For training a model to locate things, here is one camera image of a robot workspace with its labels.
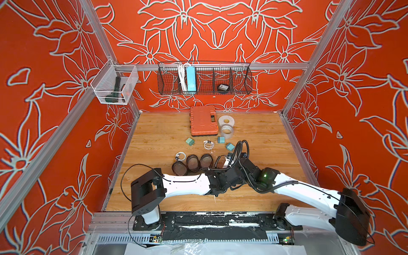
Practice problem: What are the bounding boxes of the black round zip pouch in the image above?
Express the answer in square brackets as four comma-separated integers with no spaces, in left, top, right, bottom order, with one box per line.
[214,155,226,169]

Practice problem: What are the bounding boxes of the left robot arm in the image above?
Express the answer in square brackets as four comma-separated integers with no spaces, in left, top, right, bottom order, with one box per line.
[131,168,246,225]

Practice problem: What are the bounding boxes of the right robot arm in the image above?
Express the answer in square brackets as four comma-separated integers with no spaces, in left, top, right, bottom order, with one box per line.
[228,154,375,247]

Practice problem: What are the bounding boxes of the black round pouch right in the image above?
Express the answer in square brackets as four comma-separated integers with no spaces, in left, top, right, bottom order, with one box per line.
[199,154,214,169]

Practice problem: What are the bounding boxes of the green charger plug right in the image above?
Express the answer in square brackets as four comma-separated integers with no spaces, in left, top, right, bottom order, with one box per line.
[226,143,235,152]

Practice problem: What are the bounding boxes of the black round pouch middle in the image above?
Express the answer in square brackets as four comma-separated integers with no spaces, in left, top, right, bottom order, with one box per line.
[186,155,200,173]

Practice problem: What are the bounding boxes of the black round pouch left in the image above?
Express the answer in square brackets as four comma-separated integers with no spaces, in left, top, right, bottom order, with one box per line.
[172,161,188,176]

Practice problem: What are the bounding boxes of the clear packing tape roll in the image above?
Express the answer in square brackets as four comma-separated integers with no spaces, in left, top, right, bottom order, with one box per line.
[220,125,234,139]

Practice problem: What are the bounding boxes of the green charger plug left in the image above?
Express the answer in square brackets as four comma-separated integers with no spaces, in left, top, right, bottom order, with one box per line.
[186,138,195,146]

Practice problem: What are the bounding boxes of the white tape roll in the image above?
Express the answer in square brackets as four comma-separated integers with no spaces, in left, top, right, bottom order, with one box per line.
[218,115,235,127]

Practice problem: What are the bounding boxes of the orange plastic tool case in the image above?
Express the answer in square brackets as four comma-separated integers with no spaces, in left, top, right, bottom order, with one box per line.
[190,105,219,137]

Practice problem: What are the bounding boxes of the green screwdriver in box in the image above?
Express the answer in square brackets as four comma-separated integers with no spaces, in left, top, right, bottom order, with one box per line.
[105,76,121,103]

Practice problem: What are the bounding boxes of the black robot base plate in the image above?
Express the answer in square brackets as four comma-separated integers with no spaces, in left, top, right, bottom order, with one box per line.
[132,211,303,243]

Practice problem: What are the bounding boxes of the black wire wall basket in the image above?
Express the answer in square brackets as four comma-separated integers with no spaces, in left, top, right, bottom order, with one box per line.
[157,61,253,96]

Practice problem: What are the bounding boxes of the aluminium horizontal back rail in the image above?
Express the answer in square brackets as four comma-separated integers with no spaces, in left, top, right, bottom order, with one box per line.
[114,63,309,72]

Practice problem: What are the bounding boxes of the white power strip cord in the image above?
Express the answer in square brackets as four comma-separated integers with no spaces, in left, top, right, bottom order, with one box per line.
[177,63,188,93]

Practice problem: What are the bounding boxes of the clear acrylic wall box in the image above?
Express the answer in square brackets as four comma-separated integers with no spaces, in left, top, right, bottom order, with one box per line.
[91,59,139,105]

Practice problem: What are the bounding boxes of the aluminium frame post right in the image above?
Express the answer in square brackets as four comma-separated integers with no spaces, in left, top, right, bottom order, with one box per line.
[280,0,352,118]

